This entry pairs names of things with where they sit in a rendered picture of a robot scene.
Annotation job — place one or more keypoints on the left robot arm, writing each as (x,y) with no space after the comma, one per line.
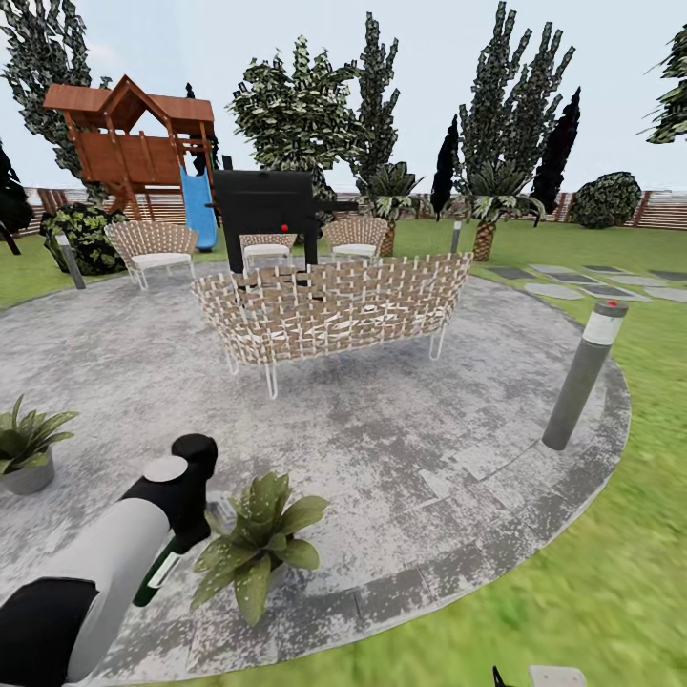
(53,632)

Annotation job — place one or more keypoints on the charcoal grill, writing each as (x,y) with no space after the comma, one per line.
(268,202)

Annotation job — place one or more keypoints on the garden chair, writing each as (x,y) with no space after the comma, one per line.
(267,245)
(147,244)
(349,305)
(356,237)

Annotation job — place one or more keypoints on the insectifuge atomizer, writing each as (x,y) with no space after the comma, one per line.
(159,573)

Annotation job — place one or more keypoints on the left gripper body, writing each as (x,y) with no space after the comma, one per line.
(191,526)

